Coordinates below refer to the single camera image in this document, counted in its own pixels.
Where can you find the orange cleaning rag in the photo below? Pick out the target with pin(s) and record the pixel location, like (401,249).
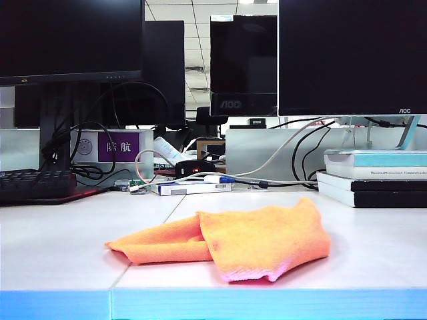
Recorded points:
(267,240)

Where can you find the wooden box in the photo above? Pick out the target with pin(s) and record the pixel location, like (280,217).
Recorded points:
(210,142)

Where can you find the white adapter blue plug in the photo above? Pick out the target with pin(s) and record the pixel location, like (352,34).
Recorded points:
(213,179)

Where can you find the black device red light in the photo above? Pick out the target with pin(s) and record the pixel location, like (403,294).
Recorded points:
(187,166)

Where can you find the blue white medicine box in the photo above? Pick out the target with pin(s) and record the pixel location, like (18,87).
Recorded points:
(187,189)

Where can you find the white printed carton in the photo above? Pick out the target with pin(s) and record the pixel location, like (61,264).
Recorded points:
(165,146)

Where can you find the small black box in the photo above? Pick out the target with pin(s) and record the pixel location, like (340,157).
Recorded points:
(257,122)

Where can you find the green circuit board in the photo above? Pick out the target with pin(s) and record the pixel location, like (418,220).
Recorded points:
(135,182)

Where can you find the purple white name sign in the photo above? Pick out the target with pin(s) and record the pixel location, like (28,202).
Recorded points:
(118,146)

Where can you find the glossy black AOC monitor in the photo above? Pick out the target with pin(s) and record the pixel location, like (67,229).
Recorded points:
(243,60)

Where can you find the matte black monitor back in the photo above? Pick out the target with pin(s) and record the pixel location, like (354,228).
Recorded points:
(163,66)

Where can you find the black red desk mat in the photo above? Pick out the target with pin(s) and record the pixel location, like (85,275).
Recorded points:
(83,193)

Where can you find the white book black lettering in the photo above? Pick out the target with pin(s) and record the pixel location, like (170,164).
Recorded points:
(353,172)

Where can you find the black monitor stand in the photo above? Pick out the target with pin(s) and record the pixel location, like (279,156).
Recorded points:
(55,116)

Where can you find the teal book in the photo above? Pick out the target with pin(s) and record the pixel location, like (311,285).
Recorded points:
(383,159)

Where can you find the black spined white book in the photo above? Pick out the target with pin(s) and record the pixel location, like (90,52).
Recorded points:
(383,185)
(383,199)

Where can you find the black keyboard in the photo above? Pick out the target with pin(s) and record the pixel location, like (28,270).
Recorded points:
(26,183)

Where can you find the frosted glass desk divider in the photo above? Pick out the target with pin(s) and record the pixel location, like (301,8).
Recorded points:
(20,150)

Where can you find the large black monitor gold logo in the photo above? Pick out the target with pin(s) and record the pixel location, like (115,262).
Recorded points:
(66,33)

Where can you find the silver monitor stand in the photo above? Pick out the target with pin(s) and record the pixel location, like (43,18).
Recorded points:
(408,133)

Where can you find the white storage drawers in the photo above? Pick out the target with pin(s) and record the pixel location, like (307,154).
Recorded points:
(6,106)

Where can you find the AOC monitor silver frame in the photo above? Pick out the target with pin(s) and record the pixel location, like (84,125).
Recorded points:
(350,50)

